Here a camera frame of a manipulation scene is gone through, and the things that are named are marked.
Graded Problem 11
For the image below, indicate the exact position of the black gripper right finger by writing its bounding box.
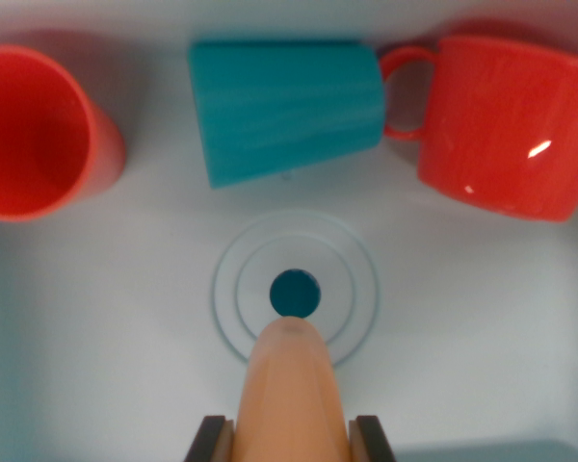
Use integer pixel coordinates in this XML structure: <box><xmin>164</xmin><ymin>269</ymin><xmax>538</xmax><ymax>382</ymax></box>
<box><xmin>349</xmin><ymin>415</ymin><xmax>397</xmax><ymax>462</ymax></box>

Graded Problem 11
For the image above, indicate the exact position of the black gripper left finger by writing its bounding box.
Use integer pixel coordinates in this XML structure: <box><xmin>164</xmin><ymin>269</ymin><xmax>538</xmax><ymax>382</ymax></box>
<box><xmin>183</xmin><ymin>416</ymin><xmax>235</xmax><ymax>462</ymax></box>

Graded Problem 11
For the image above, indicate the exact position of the light blue toy sink unit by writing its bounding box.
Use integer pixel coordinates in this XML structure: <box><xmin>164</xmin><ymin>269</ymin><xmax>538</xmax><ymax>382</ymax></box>
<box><xmin>0</xmin><ymin>0</ymin><xmax>578</xmax><ymax>462</ymax></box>

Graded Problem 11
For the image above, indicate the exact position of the teal tumbler cup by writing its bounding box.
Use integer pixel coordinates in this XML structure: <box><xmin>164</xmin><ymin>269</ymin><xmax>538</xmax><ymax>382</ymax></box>
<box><xmin>187</xmin><ymin>40</ymin><xmax>386</xmax><ymax>190</ymax></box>

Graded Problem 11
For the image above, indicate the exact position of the red tumbler cup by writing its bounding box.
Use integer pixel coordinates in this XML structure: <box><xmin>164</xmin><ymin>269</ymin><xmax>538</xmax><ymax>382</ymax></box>
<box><xmin>0</xmin><ymin>43</ymin><xmax>127</xmax><ymax>222</ymax></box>

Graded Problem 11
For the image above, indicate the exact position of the red mug with handle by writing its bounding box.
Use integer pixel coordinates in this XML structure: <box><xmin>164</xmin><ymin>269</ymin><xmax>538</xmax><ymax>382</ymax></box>
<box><xmin>378</xmin><ymin>36</ymin><xmax>578</xmax><ymax>223</ymax></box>

